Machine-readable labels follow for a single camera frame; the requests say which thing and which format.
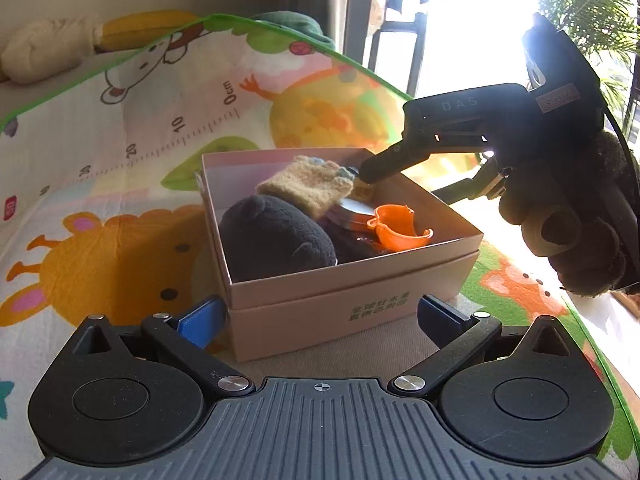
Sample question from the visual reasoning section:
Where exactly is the orange toy cup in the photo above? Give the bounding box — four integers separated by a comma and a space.
366, 204, 434, 252

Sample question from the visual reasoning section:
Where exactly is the person's right hand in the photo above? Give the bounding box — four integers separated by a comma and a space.
497, 130, 640, 297

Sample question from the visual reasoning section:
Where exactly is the green fleece blanket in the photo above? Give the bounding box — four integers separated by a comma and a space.
252, 10, 335, 52

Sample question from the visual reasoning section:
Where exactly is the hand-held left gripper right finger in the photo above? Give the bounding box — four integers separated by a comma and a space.
390, 294, 577, 395

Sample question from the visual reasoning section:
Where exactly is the dark curtain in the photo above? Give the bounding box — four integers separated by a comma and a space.
260, 0, 351, 56

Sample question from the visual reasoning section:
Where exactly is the black sliding door frame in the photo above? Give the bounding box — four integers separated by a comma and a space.
344, 0, 432, 100

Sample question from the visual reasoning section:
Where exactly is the beige knit glove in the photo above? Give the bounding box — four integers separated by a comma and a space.
256, 156, 356, 221

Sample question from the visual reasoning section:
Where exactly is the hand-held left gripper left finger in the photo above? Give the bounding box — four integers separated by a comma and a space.
67, 296, 256, 396

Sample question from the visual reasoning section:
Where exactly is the dark grey plush toy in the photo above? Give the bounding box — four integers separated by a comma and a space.
218, 194, 339, 284

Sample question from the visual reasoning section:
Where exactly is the pink cardboard box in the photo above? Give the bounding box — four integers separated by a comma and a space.
192, 146, 485, 312

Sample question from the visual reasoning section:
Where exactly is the cream bolster pillow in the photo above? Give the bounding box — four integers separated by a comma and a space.
0, 16, 104, 85

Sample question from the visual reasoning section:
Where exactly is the colourful printed play mat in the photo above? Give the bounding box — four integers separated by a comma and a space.
0, 12, 640, 463

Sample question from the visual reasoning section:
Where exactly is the black cable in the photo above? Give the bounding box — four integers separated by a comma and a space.
597, 99, 640, 167

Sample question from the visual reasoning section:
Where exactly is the long yellow pillow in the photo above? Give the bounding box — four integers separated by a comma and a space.
95, 10, 202, 54

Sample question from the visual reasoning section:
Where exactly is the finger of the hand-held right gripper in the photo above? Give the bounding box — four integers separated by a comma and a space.
357, 137, 442, 185
432, 156, 512, 207

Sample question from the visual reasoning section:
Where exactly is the green palm plant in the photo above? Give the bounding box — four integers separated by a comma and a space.
536, 0, 640, 128

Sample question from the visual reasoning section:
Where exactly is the silver metal tin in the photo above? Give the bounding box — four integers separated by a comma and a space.
325, 197, 382, 227

